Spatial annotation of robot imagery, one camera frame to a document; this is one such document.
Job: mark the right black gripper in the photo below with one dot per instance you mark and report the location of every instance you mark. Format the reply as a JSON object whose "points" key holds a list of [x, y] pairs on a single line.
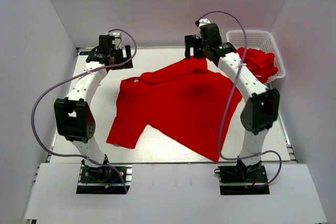
{"points": [[192, 41]]}

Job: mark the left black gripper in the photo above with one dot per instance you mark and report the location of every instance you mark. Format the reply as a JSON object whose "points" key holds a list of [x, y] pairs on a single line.
{"points": [[128, 65]]}

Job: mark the red t shirt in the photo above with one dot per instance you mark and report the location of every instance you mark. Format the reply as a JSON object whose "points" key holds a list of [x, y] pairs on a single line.
{"points": [[185, 101]]}

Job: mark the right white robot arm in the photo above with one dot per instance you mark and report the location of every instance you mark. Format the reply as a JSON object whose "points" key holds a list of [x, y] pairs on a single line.
{"points": [[261, 103]]}

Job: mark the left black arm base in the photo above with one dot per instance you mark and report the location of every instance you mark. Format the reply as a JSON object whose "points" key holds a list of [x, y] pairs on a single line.
{"points": [[104, 181]]}

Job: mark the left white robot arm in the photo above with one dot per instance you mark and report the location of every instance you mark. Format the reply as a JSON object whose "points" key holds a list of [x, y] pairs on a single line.
{"points": [[74, 119]]}

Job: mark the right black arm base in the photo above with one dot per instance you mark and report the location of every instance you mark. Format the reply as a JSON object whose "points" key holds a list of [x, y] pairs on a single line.
{"points": [[233, 182]]}

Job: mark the red t shirts pile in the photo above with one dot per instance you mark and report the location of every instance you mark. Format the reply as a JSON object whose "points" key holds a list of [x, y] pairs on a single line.
{"points": [[261, 64]]}

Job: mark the black table label sticker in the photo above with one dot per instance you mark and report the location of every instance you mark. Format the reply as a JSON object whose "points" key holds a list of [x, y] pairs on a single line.
{"points": [[85, 53]]}

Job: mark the white plastic basket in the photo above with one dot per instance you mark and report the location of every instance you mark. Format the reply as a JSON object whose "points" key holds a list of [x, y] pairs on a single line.
{"points": [[260, 40]]}

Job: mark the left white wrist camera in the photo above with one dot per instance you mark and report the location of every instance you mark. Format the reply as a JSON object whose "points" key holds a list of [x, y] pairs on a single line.
{"points": [[116, 38]]}

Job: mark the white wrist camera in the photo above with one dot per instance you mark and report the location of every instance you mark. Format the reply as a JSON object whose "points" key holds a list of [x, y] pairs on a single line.
{"points": [[203, 22], [116, 38]]}

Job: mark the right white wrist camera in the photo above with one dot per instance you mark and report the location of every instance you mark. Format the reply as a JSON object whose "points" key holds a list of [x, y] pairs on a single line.
{"points": [[203, 22]]}

